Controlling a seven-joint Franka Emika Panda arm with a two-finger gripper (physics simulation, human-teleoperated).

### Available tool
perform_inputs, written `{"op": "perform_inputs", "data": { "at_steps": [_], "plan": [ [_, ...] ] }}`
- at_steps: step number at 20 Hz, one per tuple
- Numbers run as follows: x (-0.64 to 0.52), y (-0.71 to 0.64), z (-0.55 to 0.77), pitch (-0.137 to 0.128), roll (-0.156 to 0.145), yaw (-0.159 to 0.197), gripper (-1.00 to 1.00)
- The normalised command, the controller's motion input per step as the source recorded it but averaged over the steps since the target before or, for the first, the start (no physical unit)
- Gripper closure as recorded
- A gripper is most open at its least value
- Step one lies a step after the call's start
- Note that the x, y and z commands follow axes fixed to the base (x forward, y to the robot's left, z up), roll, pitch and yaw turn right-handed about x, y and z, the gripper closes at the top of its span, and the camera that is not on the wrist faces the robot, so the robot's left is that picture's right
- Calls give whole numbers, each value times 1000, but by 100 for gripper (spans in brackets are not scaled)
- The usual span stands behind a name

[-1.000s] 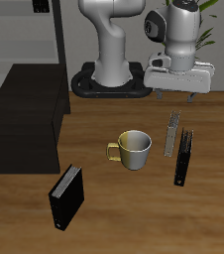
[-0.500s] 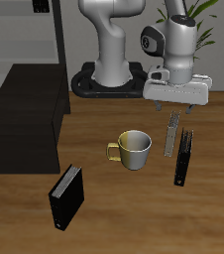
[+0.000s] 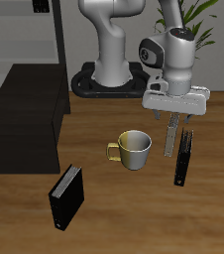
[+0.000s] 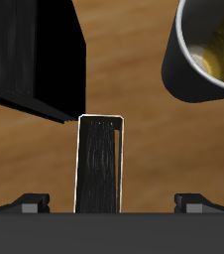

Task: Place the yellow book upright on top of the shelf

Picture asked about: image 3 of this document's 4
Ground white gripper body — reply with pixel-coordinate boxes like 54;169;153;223
141;84;212;117

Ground thin black book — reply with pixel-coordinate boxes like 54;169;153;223
173;127;195;188

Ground thick black book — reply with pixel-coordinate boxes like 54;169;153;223
48;164;85;232

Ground yellow and white mug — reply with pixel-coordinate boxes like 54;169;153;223
105;129;154;172

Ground green pot plant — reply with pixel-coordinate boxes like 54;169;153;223
153;0;220;61

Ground dark wooden cabinet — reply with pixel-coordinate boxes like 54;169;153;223
0;63;71;176

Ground black binders on bookshelf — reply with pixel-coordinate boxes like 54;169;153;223
32;0;51;14

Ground flat black base plate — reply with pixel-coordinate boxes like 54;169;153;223
70;62;152;99

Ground white bookshelf with dark frame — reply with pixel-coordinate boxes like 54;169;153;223
0;0;71;115

